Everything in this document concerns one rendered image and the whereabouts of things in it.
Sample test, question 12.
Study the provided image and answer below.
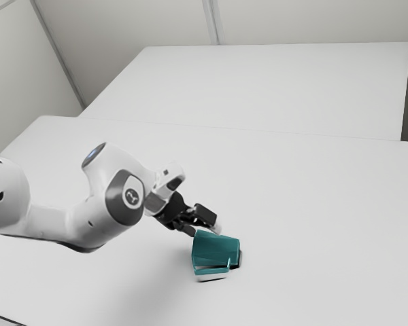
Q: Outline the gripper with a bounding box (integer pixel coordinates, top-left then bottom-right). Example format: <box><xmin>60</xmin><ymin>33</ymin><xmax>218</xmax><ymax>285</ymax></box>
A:
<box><xmin>155</xmin><ymin>191</ymin><xmax>222</xmax><ymax>238</ymax></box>

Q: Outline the teal faceted mug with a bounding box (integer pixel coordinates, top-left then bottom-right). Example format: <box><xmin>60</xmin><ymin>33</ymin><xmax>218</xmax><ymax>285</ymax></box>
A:
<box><xmin>191</xmin><ymin>229</ymin><xmax>241</xmax><ymax>276</ymax></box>

